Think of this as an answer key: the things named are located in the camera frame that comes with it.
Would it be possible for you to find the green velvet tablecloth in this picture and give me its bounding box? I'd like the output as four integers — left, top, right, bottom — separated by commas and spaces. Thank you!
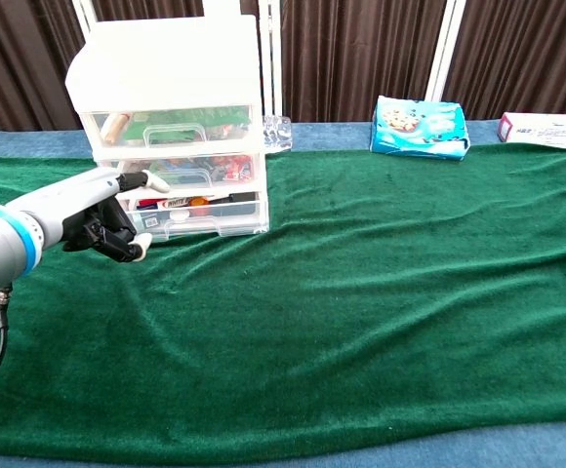
0, 143, 566, 467

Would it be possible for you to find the clear drawer with snack packs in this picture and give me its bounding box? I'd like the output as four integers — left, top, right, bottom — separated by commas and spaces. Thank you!
98, 154, 258, 189

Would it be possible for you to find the clear drawer with green pack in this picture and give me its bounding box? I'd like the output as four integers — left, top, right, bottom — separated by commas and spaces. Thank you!
81, 104, 255, 147

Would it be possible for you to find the white plastic drawer unit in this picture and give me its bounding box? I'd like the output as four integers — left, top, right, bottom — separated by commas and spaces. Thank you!
64, 14, 269, 235

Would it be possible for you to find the crumpled clear plastic bottle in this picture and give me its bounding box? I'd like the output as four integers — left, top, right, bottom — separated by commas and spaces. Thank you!
262, 114, 294, 155

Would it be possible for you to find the white pink carton box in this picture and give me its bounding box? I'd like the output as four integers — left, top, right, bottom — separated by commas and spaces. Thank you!
496, 111, 566, 152

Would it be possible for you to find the blue cookie package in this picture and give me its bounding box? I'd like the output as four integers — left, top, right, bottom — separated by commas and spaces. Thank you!
369, 95, 471, 162

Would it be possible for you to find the green package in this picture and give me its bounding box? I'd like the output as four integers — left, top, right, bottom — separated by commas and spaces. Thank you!
126, 107, 251, 142

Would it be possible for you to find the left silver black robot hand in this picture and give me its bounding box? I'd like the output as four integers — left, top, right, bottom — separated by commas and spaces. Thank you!
17, 168, 172, 264

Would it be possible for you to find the wooden roller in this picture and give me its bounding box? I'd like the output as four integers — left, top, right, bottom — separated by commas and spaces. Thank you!
101, 111, 133, 145

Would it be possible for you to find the clear drawer with stationery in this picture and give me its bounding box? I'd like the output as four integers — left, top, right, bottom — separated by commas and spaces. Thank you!
126, 192, 270, 244

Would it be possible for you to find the red snack pack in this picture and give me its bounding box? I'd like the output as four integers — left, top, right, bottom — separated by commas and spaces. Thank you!
209, 155, 254, 182

